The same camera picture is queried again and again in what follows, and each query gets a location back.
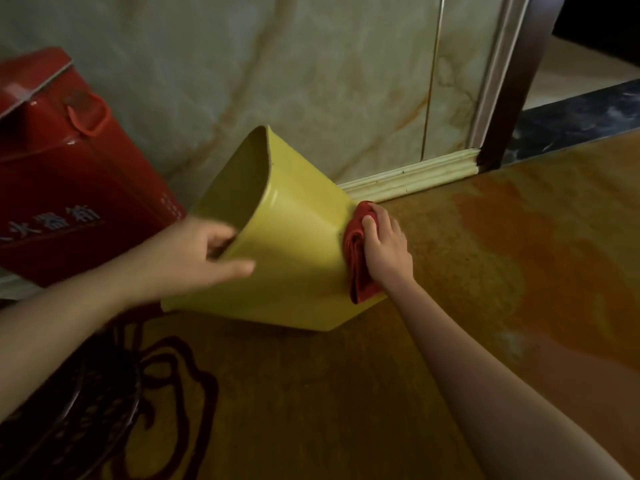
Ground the person's right hand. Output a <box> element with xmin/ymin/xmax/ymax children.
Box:
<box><xmin>361</xmin><ymin>202</ymin><xmax>415</xmax><ymax>290</ymax></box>

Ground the person's left hand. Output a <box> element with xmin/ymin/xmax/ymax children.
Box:
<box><xmin>119</xmin><ymin>216</ymin><xmax>257</xmax><ymax>305</ymax></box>

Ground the red cleaning cloth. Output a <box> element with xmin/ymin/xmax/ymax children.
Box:
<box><xmin>342</xmin><ymin>201</ymin><xmax>384</xmax><ymax>305</ymax></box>

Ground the yellow plastic bin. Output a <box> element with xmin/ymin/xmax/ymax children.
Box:
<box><xmin>161</xmin><ymin>125</ymin><xmax>387</xmax><ymax>332</ymax></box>

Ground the person's left forearm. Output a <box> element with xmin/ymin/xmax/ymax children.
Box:
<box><xmin>0</xmin><ymin>255</ymin><xmax>146</xmax><ymax>423</ymax></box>

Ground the person's right forearm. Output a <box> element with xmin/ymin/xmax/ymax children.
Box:
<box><xmin>384</xmin><ymin>276</ymin><xmax>635</xmax><ymax>480</ymax></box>

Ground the cream baseboard moulding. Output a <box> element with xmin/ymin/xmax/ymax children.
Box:
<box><xmin>338</xmin><ymin>148</ymin><xmax>482</xmax><ymax>204</ymax></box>

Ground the red metal box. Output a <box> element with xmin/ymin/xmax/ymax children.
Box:
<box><xmin>0</xmin><ymin>47</ymin><xmax>188</xmax><ymax>288</ymax></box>

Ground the dark round stool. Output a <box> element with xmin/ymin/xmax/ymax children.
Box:
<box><xmin>0</xmin><ymin>315</ymin><xmax>143</xmax><ymax>480</ymax></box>

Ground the dark door frame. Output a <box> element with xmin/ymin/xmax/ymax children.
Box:
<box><xmin>467</xmin><ymin>0</ymin><xmax>568</xmax><ymax>171</ymax></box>

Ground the red box handle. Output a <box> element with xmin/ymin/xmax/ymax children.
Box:
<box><xmin>64</xmin><ymin>90</ymin><xmax>112</xmax><ymax>138</ymax></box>

